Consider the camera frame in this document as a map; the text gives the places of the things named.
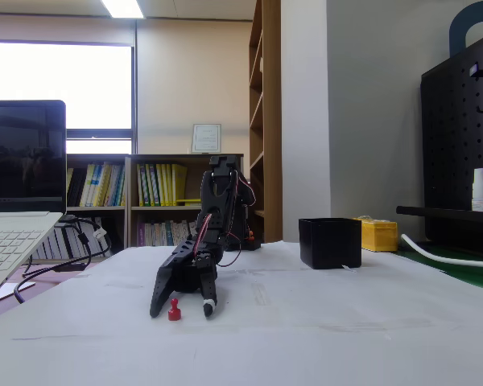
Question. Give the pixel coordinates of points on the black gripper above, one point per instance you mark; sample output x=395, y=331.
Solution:
x=187, y=277

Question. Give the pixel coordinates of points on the small red pawn piece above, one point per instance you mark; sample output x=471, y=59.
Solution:
x=174, y=313

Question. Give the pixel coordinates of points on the black robot base orange clamp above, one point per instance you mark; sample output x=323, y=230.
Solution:
x=253, y=243

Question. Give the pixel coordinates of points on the black square container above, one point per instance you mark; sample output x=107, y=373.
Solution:
x=330, y=243

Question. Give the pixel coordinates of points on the yellow cardboard box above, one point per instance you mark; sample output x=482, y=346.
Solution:
x=380, y=237

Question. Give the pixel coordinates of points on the yellow flat-lying book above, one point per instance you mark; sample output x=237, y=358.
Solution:
x=189, y=200

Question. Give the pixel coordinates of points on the white paper sheet cover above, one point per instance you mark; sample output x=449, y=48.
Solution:
x=306, y=321

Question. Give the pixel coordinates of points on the wide low wooden bookcase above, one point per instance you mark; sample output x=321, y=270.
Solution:
x=165, y=157

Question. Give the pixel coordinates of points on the framed white certificate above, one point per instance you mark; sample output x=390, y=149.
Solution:
x=206, y=138

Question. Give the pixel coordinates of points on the narrow low wooden bookcase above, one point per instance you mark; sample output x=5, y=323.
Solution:
x=100, y=157

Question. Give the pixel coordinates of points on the white card under laptop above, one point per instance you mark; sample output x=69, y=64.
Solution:
x=12, y=291

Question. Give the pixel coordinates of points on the tall wooden bookshelf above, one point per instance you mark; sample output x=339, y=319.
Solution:
x=271, y=120

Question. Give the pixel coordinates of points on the white laptop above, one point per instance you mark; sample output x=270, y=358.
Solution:
x=20, y=161

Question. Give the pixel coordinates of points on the black pegboard shelf bar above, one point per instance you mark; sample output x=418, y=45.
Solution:
x=434, y=212

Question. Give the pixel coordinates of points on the green desk mat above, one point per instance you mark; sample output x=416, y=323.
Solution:
x=467, y=273

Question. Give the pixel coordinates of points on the ceiling light panel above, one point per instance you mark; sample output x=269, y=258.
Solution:
x=122, y=8

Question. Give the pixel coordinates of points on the black pegboard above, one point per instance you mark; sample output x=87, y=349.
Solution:
x=451, y=140

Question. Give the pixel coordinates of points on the white plastic bottle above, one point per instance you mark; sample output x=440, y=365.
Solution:
x=480, y=193

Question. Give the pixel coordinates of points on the teal arch shape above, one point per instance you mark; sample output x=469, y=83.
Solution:
x=459, y=28

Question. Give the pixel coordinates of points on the window with dark frame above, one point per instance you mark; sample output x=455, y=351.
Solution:
x=60, y=84

